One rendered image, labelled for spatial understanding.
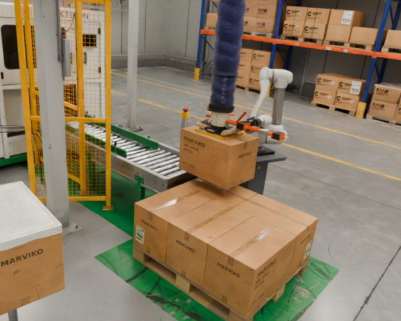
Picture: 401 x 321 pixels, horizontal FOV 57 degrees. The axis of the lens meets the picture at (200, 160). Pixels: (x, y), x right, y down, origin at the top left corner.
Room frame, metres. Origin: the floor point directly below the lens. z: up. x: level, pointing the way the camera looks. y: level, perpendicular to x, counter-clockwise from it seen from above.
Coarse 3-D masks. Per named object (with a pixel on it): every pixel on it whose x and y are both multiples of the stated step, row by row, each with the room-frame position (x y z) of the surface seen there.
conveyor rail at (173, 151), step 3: (87, 114) 5.11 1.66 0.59; (126, 129) 4.57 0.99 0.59; (141, 135) 4.40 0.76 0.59; (159, 144) 4.14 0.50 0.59; (162, 144) 4.14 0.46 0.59; (159, 147) 4.14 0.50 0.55; (162, 147) 4.11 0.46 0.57; (165, 147) 4.07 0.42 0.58; (168, 147) 4.05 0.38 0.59; (171, 147) 4.06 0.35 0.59; (165, 150) 4.07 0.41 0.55; (168, 150) 4.05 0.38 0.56; (171, 150) 4.02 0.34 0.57; (174, 150) 3.99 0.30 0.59; (177, 150) 3.98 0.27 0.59; (171, 153) 4.01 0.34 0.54; (174, 153) 3.98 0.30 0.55; (177, 153) 3.96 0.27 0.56; (177, 156) 3.96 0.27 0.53
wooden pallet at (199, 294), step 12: (144, 252) 2.66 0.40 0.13; (144, 264) 2.65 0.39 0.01; (156, 264) 2.65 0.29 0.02; (168, 276) 2.51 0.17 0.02; (180, 276) 2.40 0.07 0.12; (180, 288) 2.39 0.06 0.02; (192, 288) 2.37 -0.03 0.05; (204, 300) 2.28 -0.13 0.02; (216, 300) 2.17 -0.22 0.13; (276, 300) 2.37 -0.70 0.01; (216, 312) 2.17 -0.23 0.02; (228, 312) 2.18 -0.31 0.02; (252, 312) 2.07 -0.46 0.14
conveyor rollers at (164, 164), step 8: (88, 128) 4.62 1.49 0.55; (96, 128) 4.69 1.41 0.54; (96, 136) 4.37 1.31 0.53; (104, 136) 4.37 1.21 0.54; (112, 136) 4.38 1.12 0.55; (120, 136) 4.45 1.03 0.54; (120, 144) 4.13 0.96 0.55; (128, 144) 4.20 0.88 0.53; (136, 144) 4.19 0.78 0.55; (128, 152) 3.88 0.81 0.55; (136, 152) 3.95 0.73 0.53; (144, 152) 3.94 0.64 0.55; (152, 152) 4.02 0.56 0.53; (160, 152) 4.01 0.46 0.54; (168, 152) 4.01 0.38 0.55; (136, 160) 3.72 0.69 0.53; (144, 160) 3.70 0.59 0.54; (152, 160) 3.78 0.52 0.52; (160, 160) 3.76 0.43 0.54; (168, 160) 3.75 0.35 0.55; (176, 160) 3.82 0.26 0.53; (152, 168) 3.54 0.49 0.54; (160, 168) 3.53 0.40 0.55; (168, 168) 3.59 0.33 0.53; (176, 168) 3.57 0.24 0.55; (168, 176) 3.35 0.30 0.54
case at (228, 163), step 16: (192, 128) 3.32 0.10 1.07; (208, 128) 3.37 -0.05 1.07; (192, 144) 3.19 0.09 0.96; (208, 144) 3.07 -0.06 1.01; (224, 144) 2.96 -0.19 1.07; (240, 144) 2.99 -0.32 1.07; (256, 144) 3.17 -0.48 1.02; (192, 160) 3.18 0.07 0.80; (208, 160) 3.06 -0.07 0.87; (224, 160) 2.94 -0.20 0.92; (240, 160) 3.01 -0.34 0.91; (208, 176) 3.04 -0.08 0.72; (224, 176) 2.93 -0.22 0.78; (240, 176) 3.03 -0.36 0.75
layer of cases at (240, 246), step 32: (160, 192) 2.99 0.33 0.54; (192, 192) 3.05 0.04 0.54; (224, 192) 3.11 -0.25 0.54; (160, 224) 2.56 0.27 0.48; (192, 224) 2.50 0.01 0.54; (224, 224) 2.55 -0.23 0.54; (256, 224) 2.59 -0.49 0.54; (288, 224) 2.64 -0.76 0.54; (160, 256) 2.54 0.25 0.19; (192, 256) 2.34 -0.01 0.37; (224, 256) 2.17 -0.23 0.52; (256, 256) 2.17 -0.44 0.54; (288, 256) 2.42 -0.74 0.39; (224, 288) 2.14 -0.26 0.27; (256, 288) 2.06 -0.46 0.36
